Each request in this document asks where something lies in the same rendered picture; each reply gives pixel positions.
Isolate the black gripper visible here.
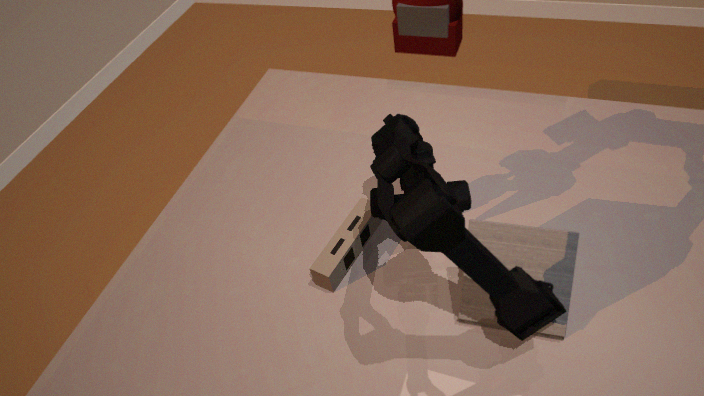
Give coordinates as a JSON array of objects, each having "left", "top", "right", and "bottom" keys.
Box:
[{"left": 370, "top": 175, "right": 471, "bottom": 221}]

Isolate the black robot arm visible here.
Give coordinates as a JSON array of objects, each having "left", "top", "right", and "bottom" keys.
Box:
[{"left": 370, "top": 113, "right": 566, "bottom": 341}]

